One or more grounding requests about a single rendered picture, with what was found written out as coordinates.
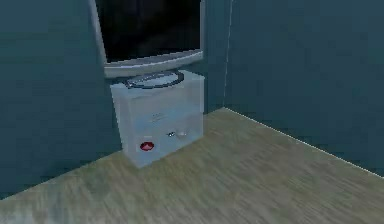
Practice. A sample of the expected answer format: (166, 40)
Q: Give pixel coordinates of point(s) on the silver framed television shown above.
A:
(150, 30)

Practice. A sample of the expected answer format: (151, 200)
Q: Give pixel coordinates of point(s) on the pale grey television stand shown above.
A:
(160, 123)

